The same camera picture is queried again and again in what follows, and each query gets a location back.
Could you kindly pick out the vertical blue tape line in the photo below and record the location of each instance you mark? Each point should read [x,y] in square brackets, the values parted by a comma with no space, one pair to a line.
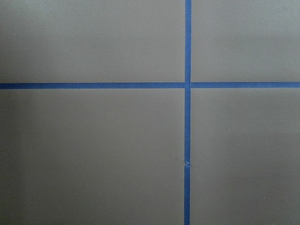
[187,116]

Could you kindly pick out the horizontal blue tape line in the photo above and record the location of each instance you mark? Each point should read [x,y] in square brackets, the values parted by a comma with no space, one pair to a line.
[148,85]

